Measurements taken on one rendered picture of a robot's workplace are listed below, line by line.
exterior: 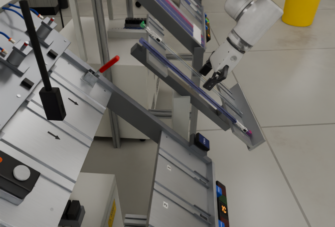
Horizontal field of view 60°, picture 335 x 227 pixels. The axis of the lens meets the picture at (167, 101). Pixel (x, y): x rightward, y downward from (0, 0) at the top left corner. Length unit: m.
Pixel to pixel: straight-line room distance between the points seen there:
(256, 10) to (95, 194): 0.75
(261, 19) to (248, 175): 1.17
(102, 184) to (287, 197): 1.16
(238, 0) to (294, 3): 3.10
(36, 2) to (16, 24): 3.71
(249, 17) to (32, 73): 0.61
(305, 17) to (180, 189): 3.49
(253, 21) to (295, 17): 3.15
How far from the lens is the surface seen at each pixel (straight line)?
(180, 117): 1.06
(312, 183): 1.98
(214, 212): 0.81
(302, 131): 2.30
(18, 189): 0.49
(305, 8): 4.01
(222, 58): 0.94
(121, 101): 0.79
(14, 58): 0.56
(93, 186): 1.02
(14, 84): 0.55
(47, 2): 4.32
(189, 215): 0.76
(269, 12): 0.91
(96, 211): 0.96
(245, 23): 0.92
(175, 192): 0.75
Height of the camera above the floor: 1.41
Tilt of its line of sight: 37 degrees down
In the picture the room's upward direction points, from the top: straight up
